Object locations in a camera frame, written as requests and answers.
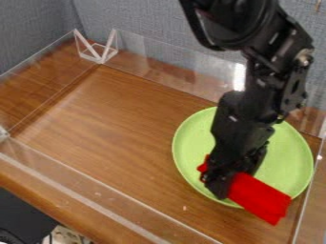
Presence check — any white power strip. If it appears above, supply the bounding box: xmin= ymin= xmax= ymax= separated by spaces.
xmin=40 ymin=225 xmax=93 ymax=244

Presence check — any clear acrylic enclosure wall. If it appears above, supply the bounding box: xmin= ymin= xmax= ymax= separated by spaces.
xmin=0 ymin=30 xmax=326 ymax=244

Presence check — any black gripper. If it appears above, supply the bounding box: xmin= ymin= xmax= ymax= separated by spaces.
xmin=204 ymin=91 xmax=276 ymax=200

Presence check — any clear acrylic corner bracket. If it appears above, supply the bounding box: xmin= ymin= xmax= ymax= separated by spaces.
xmin=72 ymin=30 xmax=118 ymax=65

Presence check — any green round plate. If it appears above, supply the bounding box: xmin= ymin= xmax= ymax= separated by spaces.
xmin=172 ymin=107 xmax=313 ymax=209

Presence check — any red rectangular block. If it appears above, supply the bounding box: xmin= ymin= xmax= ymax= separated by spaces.
xmin=196 ymin=155 xmax=291 ymax=225

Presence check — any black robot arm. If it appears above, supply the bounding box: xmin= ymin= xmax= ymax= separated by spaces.
xmin=177 ymin=0 xmax=312 ymax=199

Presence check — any black box under table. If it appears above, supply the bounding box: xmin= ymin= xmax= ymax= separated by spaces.
xmin=0 ymin=188 xmax=58 ymax=244

